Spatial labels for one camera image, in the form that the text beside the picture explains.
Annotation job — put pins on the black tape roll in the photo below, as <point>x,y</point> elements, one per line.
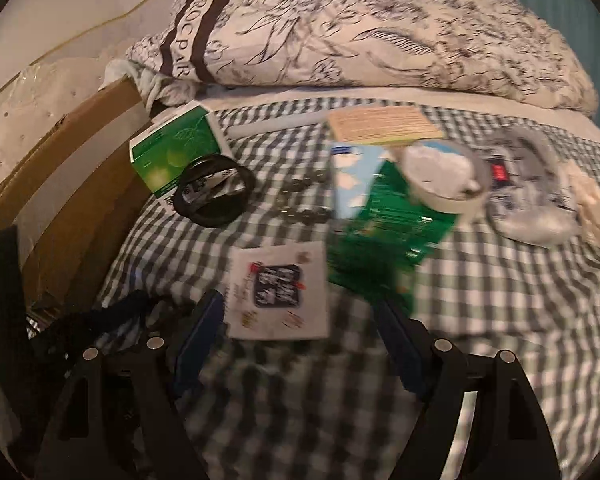
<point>190,210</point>

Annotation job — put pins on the blue and white packet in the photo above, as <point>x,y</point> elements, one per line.
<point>350,180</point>

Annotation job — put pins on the clear plastic bag with items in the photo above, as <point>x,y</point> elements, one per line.
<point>530,210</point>

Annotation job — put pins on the green and white carton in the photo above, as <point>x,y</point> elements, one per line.
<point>180,145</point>

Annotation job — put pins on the brown cardboard box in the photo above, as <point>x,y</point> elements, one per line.
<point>80,200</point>

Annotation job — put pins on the cream cloth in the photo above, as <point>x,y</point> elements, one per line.
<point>592,210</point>

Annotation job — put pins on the white tape roll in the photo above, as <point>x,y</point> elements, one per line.
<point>445,177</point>

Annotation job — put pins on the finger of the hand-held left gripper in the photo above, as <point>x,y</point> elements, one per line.
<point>95,325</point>

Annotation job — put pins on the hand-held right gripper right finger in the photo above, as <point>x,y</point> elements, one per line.
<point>400,350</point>

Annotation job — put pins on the green foil packet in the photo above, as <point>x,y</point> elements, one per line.
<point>380,240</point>

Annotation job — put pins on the white sticker card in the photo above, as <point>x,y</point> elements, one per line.
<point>280,285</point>

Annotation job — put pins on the light green cloth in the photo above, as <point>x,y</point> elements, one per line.
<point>145,85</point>

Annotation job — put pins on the floral printed duvet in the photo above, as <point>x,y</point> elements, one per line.
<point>380,35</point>

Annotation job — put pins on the white ruler strip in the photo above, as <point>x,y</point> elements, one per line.
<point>270,124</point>

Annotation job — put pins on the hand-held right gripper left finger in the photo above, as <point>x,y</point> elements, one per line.
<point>200,340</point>

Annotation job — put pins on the white tufted cushion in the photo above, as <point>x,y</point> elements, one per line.
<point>40,105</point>

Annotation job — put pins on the green checkered bedsheet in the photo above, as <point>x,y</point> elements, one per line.
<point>480,310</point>

